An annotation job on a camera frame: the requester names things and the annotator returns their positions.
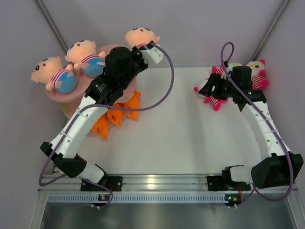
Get white pink plush face down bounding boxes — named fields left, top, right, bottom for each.
left=193, top=78, right=229, bottom=111

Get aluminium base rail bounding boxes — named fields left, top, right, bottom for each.
left=38, top=173, right=298, bottom=192

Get orange plush toy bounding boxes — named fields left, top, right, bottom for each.
left=124, top=91, right=141, bottom=121
left=91, top=114, right=111, bottom=140
left=106, top=103, right=126, bottom=126

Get orange plush toy right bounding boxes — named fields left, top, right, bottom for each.
left=124, top=91, right=141, bottom=121

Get boy plush black hair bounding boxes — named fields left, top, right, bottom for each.
left=30, top=56, right=77, bottom=94

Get boy plush red dot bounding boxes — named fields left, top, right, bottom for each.
left=125, top=27, right=160, bottom=50

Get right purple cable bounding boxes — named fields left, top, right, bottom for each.
left=220, top=42, right=295, bottom=203

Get white pink plush back left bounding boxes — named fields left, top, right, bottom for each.
left=212, top=62, right=242, bottom=78

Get white slotted cable duct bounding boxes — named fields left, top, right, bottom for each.
left=47, top=193, right=240, bottom=204

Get white pink plush yellow glasses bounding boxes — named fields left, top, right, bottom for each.
left=246, top=59, right=269, bottom=90

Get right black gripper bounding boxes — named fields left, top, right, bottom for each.
left=199, top=73, right=237, bottom=101

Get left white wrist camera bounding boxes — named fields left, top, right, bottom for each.
left=141, top=46, right=164, bottom=65

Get orange plush toy left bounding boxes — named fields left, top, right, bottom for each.
left=91, top=114, right=111, bottom=140

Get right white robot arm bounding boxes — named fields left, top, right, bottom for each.
left=194, top=66, right=304, bottom=189

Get purple cable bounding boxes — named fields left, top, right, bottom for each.
left=38, top=42, right=175, bottom=187
left=220, top=42, right=295, bottom=203

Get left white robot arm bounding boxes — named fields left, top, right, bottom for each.
left=41, top=47, right=148, bottom=191

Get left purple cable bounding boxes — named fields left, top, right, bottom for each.
left=38, top=42, right=175, bottom=187

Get pink two-tier wooden shelf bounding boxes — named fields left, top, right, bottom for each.
left=45, top=43, right=138, bottom=138

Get orange plush toy middle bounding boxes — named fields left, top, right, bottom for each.
left=106, top=103, right=126, bottom=126

